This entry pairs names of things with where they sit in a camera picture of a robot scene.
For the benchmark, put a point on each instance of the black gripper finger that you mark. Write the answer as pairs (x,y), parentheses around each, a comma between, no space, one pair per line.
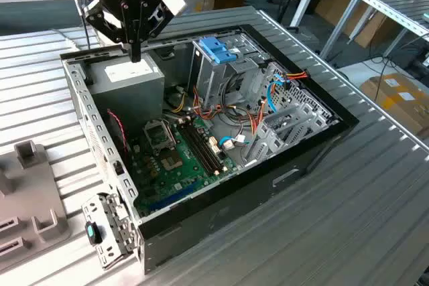
(138,41)
(100,14)

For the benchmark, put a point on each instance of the metal disk bay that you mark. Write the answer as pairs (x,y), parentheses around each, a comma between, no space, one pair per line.
(268,138)

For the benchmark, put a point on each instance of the grey power supply unit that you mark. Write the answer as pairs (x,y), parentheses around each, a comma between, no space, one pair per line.
(127,98)

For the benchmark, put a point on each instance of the blue plastic drive latch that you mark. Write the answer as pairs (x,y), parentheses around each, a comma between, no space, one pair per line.
(218,51)

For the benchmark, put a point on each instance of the metal drive cage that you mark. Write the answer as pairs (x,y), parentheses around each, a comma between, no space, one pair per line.
(214,78)

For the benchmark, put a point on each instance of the black RAM slot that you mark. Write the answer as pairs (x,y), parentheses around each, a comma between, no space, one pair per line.
(198,150)
(206,146)
(194,151)
(202,148)

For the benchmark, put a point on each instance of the green motherboard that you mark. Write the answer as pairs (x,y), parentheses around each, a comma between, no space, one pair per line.
(187,172)

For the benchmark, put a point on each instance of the blue expansion slot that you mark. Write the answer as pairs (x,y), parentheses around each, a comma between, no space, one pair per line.
(174,195)

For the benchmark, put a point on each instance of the grey parts rack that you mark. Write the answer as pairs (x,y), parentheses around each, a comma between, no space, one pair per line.
(30,192)

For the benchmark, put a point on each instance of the open black PC case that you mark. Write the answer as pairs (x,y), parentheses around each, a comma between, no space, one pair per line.
(234,205)

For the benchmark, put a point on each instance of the black teal latch clip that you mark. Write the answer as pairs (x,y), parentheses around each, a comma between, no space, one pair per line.
(90,232)

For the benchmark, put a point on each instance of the cardboard box under desk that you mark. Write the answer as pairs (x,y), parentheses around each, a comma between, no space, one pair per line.
(372,31)

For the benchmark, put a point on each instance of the metal slat side table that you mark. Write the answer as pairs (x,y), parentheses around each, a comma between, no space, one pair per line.
(385,8)

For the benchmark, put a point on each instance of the cardboard box with labels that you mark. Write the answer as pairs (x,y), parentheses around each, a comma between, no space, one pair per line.
(402,112)

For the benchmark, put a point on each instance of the metal expansion slot bracket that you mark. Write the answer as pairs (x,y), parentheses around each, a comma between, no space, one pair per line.
(107,252)

